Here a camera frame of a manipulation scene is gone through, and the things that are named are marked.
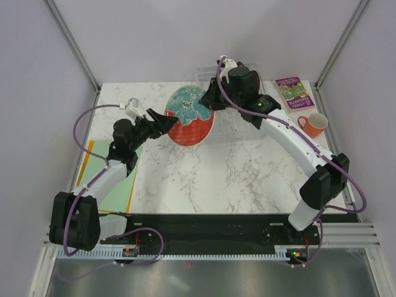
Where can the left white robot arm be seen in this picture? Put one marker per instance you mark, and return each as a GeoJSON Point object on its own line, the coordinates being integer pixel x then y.
{"type": "Point", "coordinates": [75, 223]}

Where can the teal and red plate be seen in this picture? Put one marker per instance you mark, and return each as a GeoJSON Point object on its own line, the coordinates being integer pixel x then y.
{"type": "Point", "coordinates": [195, 121]}

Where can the aluminium frame rail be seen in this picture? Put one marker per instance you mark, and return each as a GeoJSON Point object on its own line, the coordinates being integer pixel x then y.
{"type": "Point", "coordinates": [63, 27]}

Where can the green folder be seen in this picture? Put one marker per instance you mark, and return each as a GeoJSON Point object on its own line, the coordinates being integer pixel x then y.
{"type": "Point", "coordinates": [123, 185]}

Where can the clear wire dish rack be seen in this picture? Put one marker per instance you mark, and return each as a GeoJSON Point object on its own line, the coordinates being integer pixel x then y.
{"type": "Point", "coordinates": [239, 124]}

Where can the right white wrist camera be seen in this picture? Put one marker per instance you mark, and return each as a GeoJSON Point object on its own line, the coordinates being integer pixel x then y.
{"type": "Point", "coordinates": [225, 65]}

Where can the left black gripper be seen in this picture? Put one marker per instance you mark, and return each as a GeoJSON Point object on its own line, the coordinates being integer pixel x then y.
{"type": "Point", "coordinates": [160, 127]}

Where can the dark red floral plate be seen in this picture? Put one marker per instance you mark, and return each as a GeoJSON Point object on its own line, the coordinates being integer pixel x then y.
{"type": "Point", "coordinates": [256, 79]}

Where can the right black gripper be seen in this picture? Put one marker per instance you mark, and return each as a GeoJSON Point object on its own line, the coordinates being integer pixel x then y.
{"type": "Point", "coordinates": [210, 98]}

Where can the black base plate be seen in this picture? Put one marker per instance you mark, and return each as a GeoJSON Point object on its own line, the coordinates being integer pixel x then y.
{"type": "Point", "coordinates": [212, 234]}

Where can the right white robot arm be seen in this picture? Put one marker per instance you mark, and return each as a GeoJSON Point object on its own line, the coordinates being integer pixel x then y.
{"type": "Point", "coordinates": [325, 171]}

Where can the purple illustrated book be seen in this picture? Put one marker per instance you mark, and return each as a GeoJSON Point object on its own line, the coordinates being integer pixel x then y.
{"type": "Point", "coordinates": [294, 95]}

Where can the orange mug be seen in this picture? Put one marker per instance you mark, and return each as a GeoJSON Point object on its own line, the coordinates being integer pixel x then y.
{"type": "Point", "coordinates": [313, 125]}

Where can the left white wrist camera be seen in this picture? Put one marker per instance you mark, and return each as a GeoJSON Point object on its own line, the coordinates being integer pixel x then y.
{"type": "Point", "coordinates": [132, 108]}

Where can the white slotted cable duct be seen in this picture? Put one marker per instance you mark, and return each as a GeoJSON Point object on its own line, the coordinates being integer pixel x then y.
{"type": "Point", "coordinates": [113, 253]}

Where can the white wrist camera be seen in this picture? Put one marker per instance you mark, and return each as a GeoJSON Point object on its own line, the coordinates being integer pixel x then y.
{"type": "Point", "coordinates": [225, 65]}
{"type": "Point", "coordinates": [132, 108]}

